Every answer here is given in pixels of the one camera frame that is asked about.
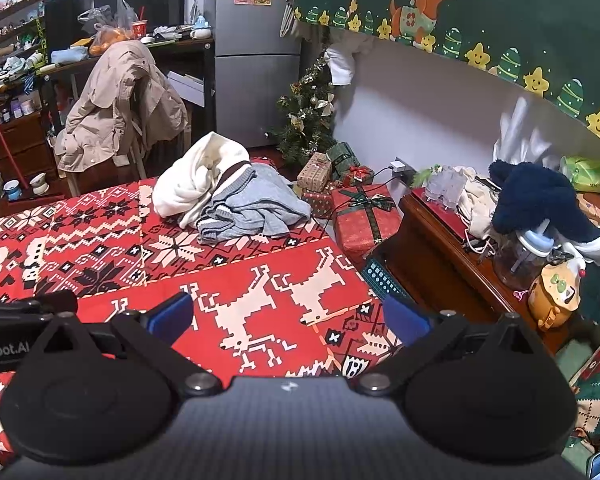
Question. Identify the beige jacket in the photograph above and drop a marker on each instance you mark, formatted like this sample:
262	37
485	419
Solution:
115	105

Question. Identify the yellow small bag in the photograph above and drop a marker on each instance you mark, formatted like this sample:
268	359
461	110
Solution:
552	295

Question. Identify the white and blue small appliance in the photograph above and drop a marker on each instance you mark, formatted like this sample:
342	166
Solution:
200	27

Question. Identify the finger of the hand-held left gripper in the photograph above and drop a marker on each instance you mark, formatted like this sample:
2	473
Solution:
55	302

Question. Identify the small Christmas tree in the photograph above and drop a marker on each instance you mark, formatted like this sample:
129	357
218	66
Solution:
305	115

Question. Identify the clear bottle with blue lid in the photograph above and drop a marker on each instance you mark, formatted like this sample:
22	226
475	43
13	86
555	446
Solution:
517	260

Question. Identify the white crinkled wrapping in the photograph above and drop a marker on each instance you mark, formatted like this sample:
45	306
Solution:
522	135

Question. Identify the wooden nightstand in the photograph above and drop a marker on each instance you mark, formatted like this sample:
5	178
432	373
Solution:
440	260

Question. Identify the green Christmas wall cloth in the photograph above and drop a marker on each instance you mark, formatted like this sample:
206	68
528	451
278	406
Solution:
505	5

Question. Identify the white hanging cloth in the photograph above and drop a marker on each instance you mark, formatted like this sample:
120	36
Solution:
340	62

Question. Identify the grey refrigerator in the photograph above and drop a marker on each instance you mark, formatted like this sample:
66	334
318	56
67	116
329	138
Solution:
250	85

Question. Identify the dark blue fluffy cloth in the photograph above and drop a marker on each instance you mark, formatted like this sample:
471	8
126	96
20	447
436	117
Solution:
530	195

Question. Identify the black monitor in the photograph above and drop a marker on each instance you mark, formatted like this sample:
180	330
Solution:
150	0

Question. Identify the cluttered metal shelf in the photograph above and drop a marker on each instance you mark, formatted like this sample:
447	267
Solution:
15	25

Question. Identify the cream cloth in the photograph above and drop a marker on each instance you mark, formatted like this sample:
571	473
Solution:
480	205

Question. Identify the large red gift box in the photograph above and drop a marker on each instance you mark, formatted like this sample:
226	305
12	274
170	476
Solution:
360	225

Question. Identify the kraft paper gift box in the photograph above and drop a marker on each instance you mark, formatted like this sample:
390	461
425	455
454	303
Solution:
314	172

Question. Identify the white cardboard box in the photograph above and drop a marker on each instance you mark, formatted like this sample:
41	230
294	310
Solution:
187	87

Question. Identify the grey knit sweater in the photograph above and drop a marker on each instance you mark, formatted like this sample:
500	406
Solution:
270	200

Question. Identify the red paper cup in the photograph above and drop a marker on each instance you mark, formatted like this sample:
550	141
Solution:
139	30

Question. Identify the clear plastic figurines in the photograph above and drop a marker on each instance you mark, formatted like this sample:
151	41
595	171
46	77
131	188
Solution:
442	185

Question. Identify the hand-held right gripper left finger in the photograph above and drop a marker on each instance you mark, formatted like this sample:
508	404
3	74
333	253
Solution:
172	312

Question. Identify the plastic bag of oranges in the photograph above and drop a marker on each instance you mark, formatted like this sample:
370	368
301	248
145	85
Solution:
110	37

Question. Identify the green gift box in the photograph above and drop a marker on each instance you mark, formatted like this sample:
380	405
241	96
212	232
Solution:
342	157

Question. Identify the small red gift box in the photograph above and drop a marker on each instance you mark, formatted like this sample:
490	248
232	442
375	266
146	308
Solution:
358	174

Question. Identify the blue plastic basket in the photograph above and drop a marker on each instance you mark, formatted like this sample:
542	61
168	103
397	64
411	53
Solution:
382	277

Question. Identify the red patterned gift box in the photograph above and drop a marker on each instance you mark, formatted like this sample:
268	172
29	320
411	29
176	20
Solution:
317	202

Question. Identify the pale blue folded towel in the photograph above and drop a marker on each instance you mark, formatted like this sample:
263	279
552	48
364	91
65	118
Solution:
70	54

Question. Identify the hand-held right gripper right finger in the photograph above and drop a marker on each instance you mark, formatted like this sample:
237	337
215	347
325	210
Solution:
402	317

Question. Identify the white knit vest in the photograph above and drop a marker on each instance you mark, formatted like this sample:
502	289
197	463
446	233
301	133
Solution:
190	180

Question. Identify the red patterned blanket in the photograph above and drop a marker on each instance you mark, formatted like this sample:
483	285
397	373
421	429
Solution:
280	260

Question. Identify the wooden drawer cabinet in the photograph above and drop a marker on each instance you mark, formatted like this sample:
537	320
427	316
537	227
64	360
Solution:
25	145

